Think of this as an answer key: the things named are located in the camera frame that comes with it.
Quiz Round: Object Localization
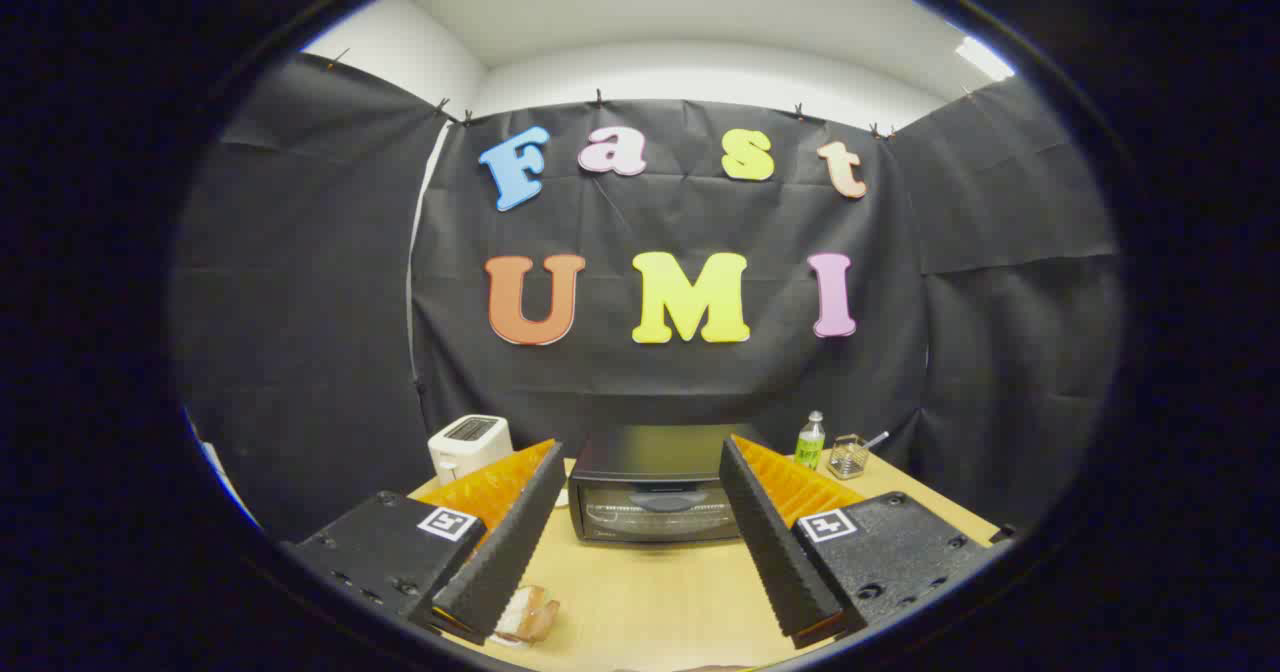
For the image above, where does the white pop-up toaster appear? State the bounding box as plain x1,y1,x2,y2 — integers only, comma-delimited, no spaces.
428,415,515,485

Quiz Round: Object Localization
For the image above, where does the small ceiling light panel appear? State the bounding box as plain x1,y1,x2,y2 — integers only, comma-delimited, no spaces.
955,36,1016,81

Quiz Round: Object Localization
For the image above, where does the black toaster oven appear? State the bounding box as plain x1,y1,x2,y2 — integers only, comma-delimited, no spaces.
567,424,761,546

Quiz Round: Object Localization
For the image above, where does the clear bottle green label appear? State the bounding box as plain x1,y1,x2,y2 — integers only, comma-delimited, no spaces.
795,411,827,471

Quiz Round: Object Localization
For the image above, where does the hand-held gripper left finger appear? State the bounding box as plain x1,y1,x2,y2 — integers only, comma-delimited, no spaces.
283,439,567,646

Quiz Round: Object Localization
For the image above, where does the toasted bread lettuce sandwich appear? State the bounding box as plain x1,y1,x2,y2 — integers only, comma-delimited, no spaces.
512,584,562,643

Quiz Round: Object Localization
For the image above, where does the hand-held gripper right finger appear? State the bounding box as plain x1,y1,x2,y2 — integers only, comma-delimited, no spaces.
718,434,1013,650

